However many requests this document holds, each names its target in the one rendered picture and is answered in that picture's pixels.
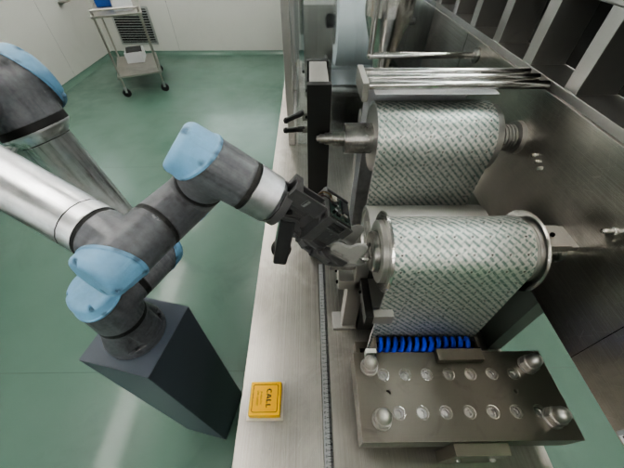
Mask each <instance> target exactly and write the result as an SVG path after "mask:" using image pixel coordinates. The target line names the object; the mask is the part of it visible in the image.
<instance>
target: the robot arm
mask: <svg viewBox="0 0 624 468"><path fill-rule="evenodd" d="M67 101H68V99H67V95H66V94H65V93H64V89H63V87H62V85H61V84H60V82H59V81H58V79H57V78H56V77H55V76H54V75H53V73H52V72H51V71H50V70H49V69H48V68H47V67H46V66H45V65H44V64H43V63H42V62H40V61H39V60H38V59H37V58H35V57H34V56H33V55H31V54H30V53H28V52H26V51H24V50H23V49H21V48H20V47H18V46H16V45H12V44H9V43H0V141H1V143H3V144H4V145H6V146H10V147H14V148H18V149H21V150H23V151H24V152H25V154H26V155H27V156H28V157H29V158H30V159H31V160H32V161H33V162H31V161H29V160H27V159H25V158H24V157H22V156H20V155H18V153H16V152H14V151H12V150H10V149H8V148H6V147H4V146H3V145H1V144H0V211H2V212H4V213H6V214H7V215H10V216H11V217H13V218H15V219H17V220H18V221H20V222H21V223H22V224H24V225H26V226H28V227H29V228H32V229H33V230H35V231H37V232H39V233H40V234H42V235H44V236H45V237H47V238H49V239H50V240H52V241H54V242H55V243H57V244H59V245H60V246H62V247H64V248H66V249H67V250H69V251H71V252H72V253H74V255H73V256H71V257H70V259H69V266H70V268H71V270H72V271H73V272H74V273H75V274H76V275H77V276H76V277H75V278H74V279H73V280H72V282H71V284H70V285H69V287H68V290H67V292H66V294H67V296H66V304H67V306H68V308H69V309H70V311H71V312H72V313H73V314H74V316H75V317H77V318H78V319H79V320H81V321H82V322H84V323H85V324H86V325H88V326H89V327H90V328H91V329H93V330H94V331H95V332H97V333H98V334H99V335H100V338H101V341H102V344H103V347H104V348H105V350H106V351H107V352H108V353H109V354H110V355H112V356H113V357H115V358H118V359H132V358H138V357H140V356H142V355H144V354H146V353H147V352H149V351H150V350H151V349H152V348H153V347H154V346H155V345H156V344H157V343H159V341H160V340H161V338H162V337H163V334H164V331H165V327H166V319H165V316H164V314H163V312H162V311H161V309H160V308H159V307H157V306H156V305H153V304H151V303H148V302H146V301H144V300H143V299H144V298H145V297H146V296H147V295H148V294H149V293H150V292H151V291H152V290H153V289H154V288H155V287H156V286H157V285H158V284H159V283H160V281H161V280H162V279H163V278H164V277H165V276H166V275H167V274H168V273H169V272H170V271H171V270H173V269H174V268H175V267H176V264H177V263H178V262H179V261H180V260H181V258H182V256H183V248H182V245H181V243H180V240H181V239H182V238H183V237H184V236H185V235H186V234H187V233H188V232H189V231H191V230H192V229H193V228H194V227H195V226H196V225H197V224H198V223H199V222H200V221H202V220H203V218H204V217H205V216H207V215H208V213H209V212H210V211H211V210H212V209H213V208H214V207H215V206H216V205H217V204H218V203H219V202H220V201H222V202H224V203H226V204H228V205H230V206H232V207H234V208H236V209H237V210H239V211H241V212H243V213H245V214H247V215H249V216H251V217H253V218H254V219H256V220H258V221H264V222H266V223H267V224H269V225H270V226H273V225H275V224H277V223H278V226H277V232H276V238H275V241H274V242H273V243H272V245H271V252H272V254H273V263H274V264H279V265H286V263H287V259H288V256H289V254H290V253H291V250H292V246H291V243H292V239H293V238H295V241H296V242H298V244H299V246H300V247H301V248H302V249H304V250H305V251H307V252H308V253H310V256H313V257H315V258H316V259H318V260H319V261H320V262H321V263H323V264H325V265H327V266H331V267H359V266H362V265H364V264H365V261H364V260H362V259H360V257H361V256H362V255H363V254H364V253H365V252H366V251H367V250H368V246H367V245H366V244H364V243H359V244H355V242H356V241H357V239H358V238H359V237H360V235H361V234H362V233H363V232H364V227H363V226H361V225H354V226H351V223H350V216H349V210H348V201H347V200H345V199H344V198H342V197H341V196H339V195H338V194H336V193H335V192H333V191H332V190H330V189H329V188H327V187H325V188H324V189H323V190H322V191H321V192H319V193H318V194H317V193H315V192H314V191H312V190H311V189H309V188H307V187H306V186H304V179H303V178H302V177H301V176H299V175H298V174H295V176H294V177H293V178H292V179H291V180H290V181H289V182H288V181H286V180H285V178H284V177H282V176H281V175H279V174H277V173H275V172H274V171H272V170H271V169H269V168H268V167H266V166H265V165H263V164H261V163H260V162H259V161H257V160H256V159H254V158H253V157H251V156H249V155H248V154H246V153H245V152H243V151H242V150H240V149H238V148H236V147H235V146H233V145H232V144H230V143H229V142H227V141H226V140H225V139H223V138H222V137H221V136H220V135H218V134H216V133H213V132H211V131H209V130H208V129H206V128H204V127H202V126H201V125H199V124H197V123H194V122H188V123H185V124H184V125H183V127H182V129H181V130H180V132H179V134H178V136H177V138H176V139H175V142H174V144H173V145H172V147H171V148H170V150H169V152H168V154H167V155H166V157H165V159H164V161H163V163H162V167H163V169H164V170H165V171H166V172H168V173H169V174H171V175H173V176H172V177H171V178H170V179H169V180H168V181H167V182H166V183H165V184H163V185H162V186H161V187H160V188H158V189H157V190H155V191H154V192H153V193H152V194H150V195H149V196H148V197H147V198H146V199H145V200H144V201H142V202H141V203H139V204H138V205H137V206H135V207H134V208H133V207H132V205H131V204H130V203H129V202H128V200H127V199H126V198H125V197H124V195H123V194H122V193H121V192H120V190H118V189H117V188H116V186H115V185H114V184H113V183H112V182H111V180H110V179H109V178H108V176H107V175H106V174H105V173H104V172H103V170H102V169H101V168H100V167H99V165H98V164H97V163H96V161H95V160H94V159H93V158H92V157H91V155H90V154H89V153H88V152H87V150H86V149H85V148H84V147H83V145H82V144H81V143H80V142H79V140H78V139H77V138H76V137H75V136H74V134H73V133H72V132H71V130H70V129H69V120H70V116H69V115H68V113H67V112H66V111H65V110H64V109H63V107H65V105H66V103H67ZM329 245H331V246H330V247H327V246H329Z"/></svg>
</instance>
